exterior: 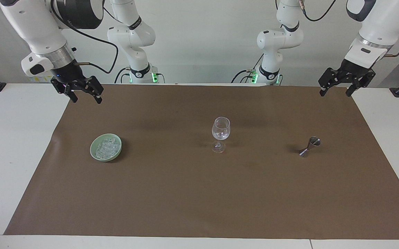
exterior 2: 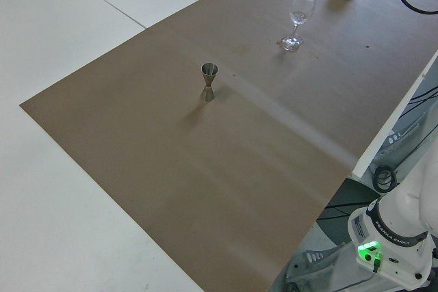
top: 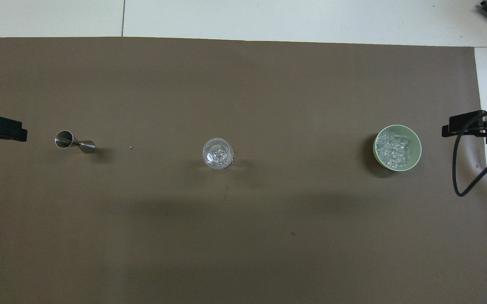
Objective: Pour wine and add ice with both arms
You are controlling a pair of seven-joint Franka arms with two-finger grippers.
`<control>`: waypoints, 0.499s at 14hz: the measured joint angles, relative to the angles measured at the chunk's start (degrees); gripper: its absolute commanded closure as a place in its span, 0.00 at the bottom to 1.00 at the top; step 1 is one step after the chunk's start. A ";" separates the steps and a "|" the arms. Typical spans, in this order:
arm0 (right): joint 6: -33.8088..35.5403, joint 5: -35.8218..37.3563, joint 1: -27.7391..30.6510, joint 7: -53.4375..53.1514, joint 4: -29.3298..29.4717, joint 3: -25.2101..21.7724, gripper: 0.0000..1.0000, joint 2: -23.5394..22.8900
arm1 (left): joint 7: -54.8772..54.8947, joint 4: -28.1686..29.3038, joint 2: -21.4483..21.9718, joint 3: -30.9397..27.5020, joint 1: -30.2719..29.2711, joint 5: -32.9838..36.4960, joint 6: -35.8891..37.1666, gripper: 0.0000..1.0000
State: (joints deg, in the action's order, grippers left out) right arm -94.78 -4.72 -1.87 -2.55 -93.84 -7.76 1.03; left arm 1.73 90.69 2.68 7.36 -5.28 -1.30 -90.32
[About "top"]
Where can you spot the clear ice cube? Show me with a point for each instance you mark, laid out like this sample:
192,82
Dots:
392,161
405,143
384,142
396,148

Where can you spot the clear glass tumbler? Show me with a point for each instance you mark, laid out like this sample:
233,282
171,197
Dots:
217,154

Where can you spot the light green bowl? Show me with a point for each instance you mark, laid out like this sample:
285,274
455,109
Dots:
417,148

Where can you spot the steel double-ended jigger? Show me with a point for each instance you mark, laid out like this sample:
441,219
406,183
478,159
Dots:
64,139

